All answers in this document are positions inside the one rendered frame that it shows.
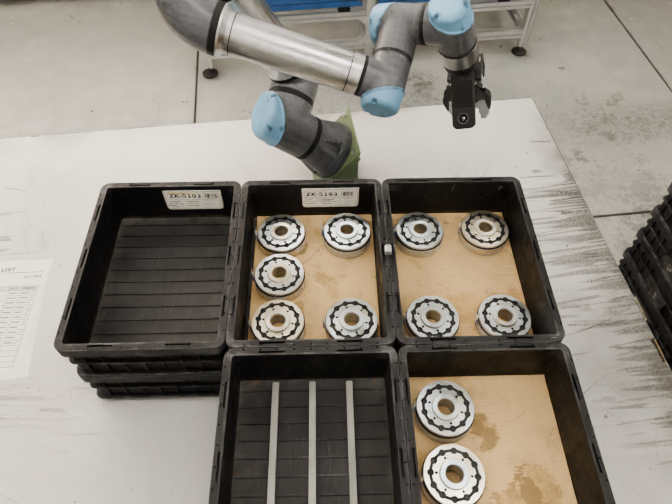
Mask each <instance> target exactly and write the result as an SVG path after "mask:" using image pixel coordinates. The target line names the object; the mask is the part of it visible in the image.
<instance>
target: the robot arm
mask: <svg viewBox="0 0 672 504"><path fill-rule="evenodd" d="M154 1H155V4H156V7H157V10H158V12H159V14H160V16H161V18H162V19H163V21H164V22H165V23H166V25H167V26H168V27H169V28H170V30H171V31H172V32H173V33H174V34H175V35H176V36H177V37H178V38H179V39H181V40H182V41H183V42H185V43H186V44H187V45H189V46H190V47H192V48H194V49H196V50H198V51H200V52H202V53H205V54H208V55H211V56H214V57H219V56H220V55H222V54H227V55H230V56H233V57H236V58H239V59H243V60H246V61H249V62H252V63H255V64H258V65H261V66H263V69H264V72H265V73H266V75H267V76H268V77H269V78H270V79H271V84H270V87H269V91H265V92H264V93H262V94H261V95H260V97H259V98H258V100H257V103H256V104H255V106H254V108H253V112H252V117H251V127H252V131H253V133H254V135H255V136H256V137H257V138H258V139H260V140H261V141H263V142H265V143H266V144H267V145H269V146H273V147H275V148H277V149H279V150H281V151H283V152H285V153H287V154H289V155H291V156H293V157H295V158H297V159H299V160H300V161H301V162H302V163H303V164H304V165H305V166H306V167H307V168H308V169H309V170H310V171H311V172H312V173H313V174H315V175H316V176H319V177H321V178H328V177H331V176H332V175H334V174H335V173H336V172H337V171H338V170H339V169H340V168H341V167H342V166H343V164H344V163H345V161H346V159H347V157H348V155H349V152H350V149H351V145H352V133H351V130H350V128H349V127H348V126H346V125H344V124H343V123H341V122H337V121H329V120H324V119H320V118H318V117H316V116H314V115H313V114H311V112H312V108H313V105H314V101H315V97H316V94H317V90H318V87H319V84H321V85H324V86H327V87H330V88H333V89H336V90H339V91H342V92H346V93H349V94H352V95H355V96H358V97H361V98H360V100H361V102H360V105H361V108H362V109H363V110H364V111H365V112H368V113H369V114H370V115H373V116H376V117H382V118H388V117H392V116H394V115H396V114H397V113H398V112H399V109H400V105H401V102H402V99H403V96H404V95H405V88H406V84H407V80H408V76H409V72H410V68H411V64H412V61H413V57H414V53H415V49H416V45H422V46H427V45H437V47H436V52H439V54H440V58H441V61H442V64H443V66H444V69H445V70H446V72H447V73H448V74H447V82H448V83H449V85H447V86H446V90H444V93H443V105H444V106H445V108H446V110H447V111H448V112H449V113H450V114H451V115H452V125H453V127H454V128H455V129H467V128H473V127H474V126H475V124H476V109H475V107H476V108H478V109H479V113H480V114H481V118H487V116H488V115H489V112H490V107H491V99H492V95H491V92H490V90H489V89H487V87H486V86H485V87H484V88H483V84H482V82H481V81H482V74H483V77H484V76H485V63H484V57H483V53H479V46H478V41H477V35H476V31H475V25H474V13H473V10H472V8H471V5H470V1H469V0H430V2H429V3H400V2H390V3H380V4H377V5H376V6H374V8H373V9H372V11H371V13H370V17H369V35H370V38H371V40H372V42H373V43H375V44H376V46H375V49H374V53H373V57H371V56H367V55H365V54H362V53H359V52H356V51H353V50H350V49H347V48H344V47H341V46H338V45H335V44H332V43H329V42H325V41H322V40H319V39H316V38H313V37H310V36H307V35H304V34H301V33H298V32H295V31H292V30H289V29H286V28H284V26H283V25H282V23H281V22H280V21H279V19H278V18H277V17H276V15H275V14H274V12H273V11H272V10H271V8H270V7H269V6H268V4H267V3H266V1H265V0H154ZM479 57H480V61H479Z"/></svg>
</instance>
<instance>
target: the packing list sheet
mask: <svg viewBox="0 0 672 504"><path fill-rule="evenodd" d="M52 262H53V259H42V260H15V261H0V380H7V379H15V378H22V377H28V372H29V367H30V362H31V357H32V352H33V347H34V341H35V336H36V331H37V326H38V321H39V316H40V310H41V305H42V300H43V295H44V290H45V285H46V281H47V278H48V275H49V271H50V268H51V265H52Z"/></svg>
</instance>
